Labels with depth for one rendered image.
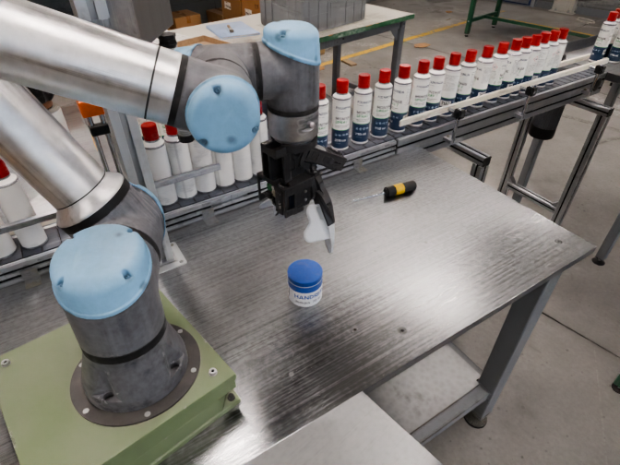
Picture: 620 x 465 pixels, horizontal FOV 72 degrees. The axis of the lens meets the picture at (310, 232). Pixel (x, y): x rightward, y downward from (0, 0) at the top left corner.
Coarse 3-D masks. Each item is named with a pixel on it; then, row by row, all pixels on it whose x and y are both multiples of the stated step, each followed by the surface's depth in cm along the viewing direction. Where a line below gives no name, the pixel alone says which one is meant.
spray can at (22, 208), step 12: (0, 168) 82; (0, 180) 83; (12, 180) 84; (0, 192) 84; (12, 192) 85; (24, 192) 88; (0, 204) 86; (12, 204) 86; (24, 204) 88; (12, 216) 87; (24, 216) 88; (24, 228) 90; (36, 228) 91; (24, 240) 91; (36, 240) 92
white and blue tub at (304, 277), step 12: (300, 264) 86; (312, 264) 86; (288, 276) 84; (300, 276) 84; (312, 276) 84; (288, 288) 87; (300, 288) 83; (312, 288) 84; (300, 300) 85; (312, 300) 86
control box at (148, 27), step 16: (112, 0) 65; (128, 0) 65; (144, 0) 69; (160, 0) 75; (112, 16) 66; (128, 16) 66; (144, 16) 69; (160, 16) 75; (128, 32) 68; (144, 32) 69; (160, 32) 76
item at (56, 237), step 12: (372, 144) 131; (252, 180) 115; (264, 180) 115; (216, 192) 110; (228, 192) 111; (180, 204) 106; (192, 204) 107; (48, 228) 99; (60, 228) 99; (48, 240) 95; (60, 240) 96; (24, 252) 92; (36, 252) 92; (0, 264) 89
